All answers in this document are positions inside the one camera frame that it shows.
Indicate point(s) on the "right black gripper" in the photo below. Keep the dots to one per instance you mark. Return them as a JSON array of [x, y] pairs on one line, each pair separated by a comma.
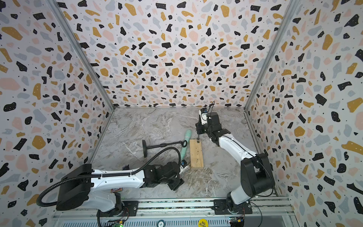
[[202, 126]]

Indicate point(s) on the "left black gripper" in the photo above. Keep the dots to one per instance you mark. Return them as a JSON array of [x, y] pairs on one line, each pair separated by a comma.
[[176, 181]]

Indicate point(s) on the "wooden plank block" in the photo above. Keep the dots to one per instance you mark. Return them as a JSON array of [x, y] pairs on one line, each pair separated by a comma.
[[196, 154]]

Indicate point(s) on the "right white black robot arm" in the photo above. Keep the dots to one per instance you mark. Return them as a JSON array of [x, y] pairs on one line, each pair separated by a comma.
[[256, 174]]

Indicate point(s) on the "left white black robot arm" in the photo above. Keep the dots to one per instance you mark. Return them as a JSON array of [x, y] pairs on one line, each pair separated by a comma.
[[101, 192]]

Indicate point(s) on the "black disc stand rod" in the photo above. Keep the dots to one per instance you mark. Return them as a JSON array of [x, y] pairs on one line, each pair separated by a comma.
[[146, 147]]

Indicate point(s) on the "purple card packet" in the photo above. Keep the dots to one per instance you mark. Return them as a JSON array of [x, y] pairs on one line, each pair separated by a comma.
[[115, 190]]

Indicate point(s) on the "yellow round sticker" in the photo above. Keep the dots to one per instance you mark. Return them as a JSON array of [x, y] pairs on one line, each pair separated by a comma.
[[203, 223]]

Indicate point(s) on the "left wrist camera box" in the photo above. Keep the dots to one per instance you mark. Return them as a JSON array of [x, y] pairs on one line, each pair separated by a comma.
[[184, 166]]

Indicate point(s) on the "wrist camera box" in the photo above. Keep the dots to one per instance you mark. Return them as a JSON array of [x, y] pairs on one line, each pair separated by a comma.
[[184, 166], [203, 116]]

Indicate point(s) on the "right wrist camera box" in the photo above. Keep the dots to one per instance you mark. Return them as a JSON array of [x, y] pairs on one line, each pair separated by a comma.
[[203, 116]]

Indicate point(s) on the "mint green handle tool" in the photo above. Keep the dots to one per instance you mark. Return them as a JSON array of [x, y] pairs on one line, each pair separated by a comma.
[[187, 137]]

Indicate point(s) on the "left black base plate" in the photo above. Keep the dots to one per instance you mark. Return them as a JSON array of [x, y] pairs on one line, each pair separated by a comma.
[[123, 209]]

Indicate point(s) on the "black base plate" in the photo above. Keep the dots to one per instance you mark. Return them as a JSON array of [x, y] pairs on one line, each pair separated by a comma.
[[123, 209], [228, 207]]

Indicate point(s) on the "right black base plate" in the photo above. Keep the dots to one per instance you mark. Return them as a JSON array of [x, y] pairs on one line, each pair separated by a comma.
[[228, 207]]

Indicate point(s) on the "aluminium rail frame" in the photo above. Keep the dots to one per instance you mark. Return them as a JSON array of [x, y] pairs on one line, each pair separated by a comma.
[[266, 212]]

